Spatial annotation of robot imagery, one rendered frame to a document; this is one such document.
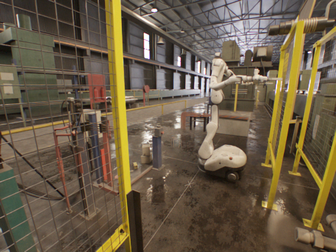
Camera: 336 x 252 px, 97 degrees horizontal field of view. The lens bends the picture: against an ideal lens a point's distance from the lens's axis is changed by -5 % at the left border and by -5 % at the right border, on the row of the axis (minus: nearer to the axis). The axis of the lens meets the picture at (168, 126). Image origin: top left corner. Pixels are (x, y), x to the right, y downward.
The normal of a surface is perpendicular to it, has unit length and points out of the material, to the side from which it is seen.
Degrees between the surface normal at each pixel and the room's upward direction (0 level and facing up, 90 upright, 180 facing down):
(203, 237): 0
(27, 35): 90
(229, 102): 90
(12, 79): 90
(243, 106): 90
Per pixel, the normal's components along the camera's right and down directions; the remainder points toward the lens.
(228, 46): -0.47, 0.21
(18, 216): 0.88, 0.11
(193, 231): 0.00, -0.97
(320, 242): -0.40, -0.31
